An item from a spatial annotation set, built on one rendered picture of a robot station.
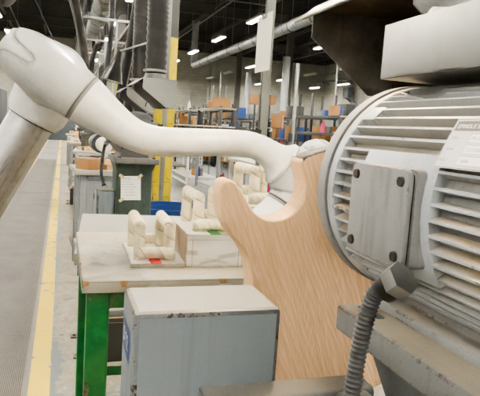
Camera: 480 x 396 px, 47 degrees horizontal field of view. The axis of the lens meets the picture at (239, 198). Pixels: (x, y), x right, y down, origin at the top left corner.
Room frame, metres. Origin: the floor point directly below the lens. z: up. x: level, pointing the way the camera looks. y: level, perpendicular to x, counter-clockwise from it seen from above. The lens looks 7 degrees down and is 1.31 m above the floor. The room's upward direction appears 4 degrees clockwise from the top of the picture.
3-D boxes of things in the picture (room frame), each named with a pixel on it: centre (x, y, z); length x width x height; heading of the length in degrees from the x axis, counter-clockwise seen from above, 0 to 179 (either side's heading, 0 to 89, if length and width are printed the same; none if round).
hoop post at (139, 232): (1.50, 0.27, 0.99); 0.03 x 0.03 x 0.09
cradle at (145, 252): (1.50, 0.22, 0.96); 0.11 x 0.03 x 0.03; 108
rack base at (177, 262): (1.59, 0.24, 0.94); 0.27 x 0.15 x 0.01; 18
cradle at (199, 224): (1.54, 0.07, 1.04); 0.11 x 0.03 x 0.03; 108
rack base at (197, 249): (1.64, 0.10, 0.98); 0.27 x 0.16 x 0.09; 18
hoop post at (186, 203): (1.70, 0.16, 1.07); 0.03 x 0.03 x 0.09
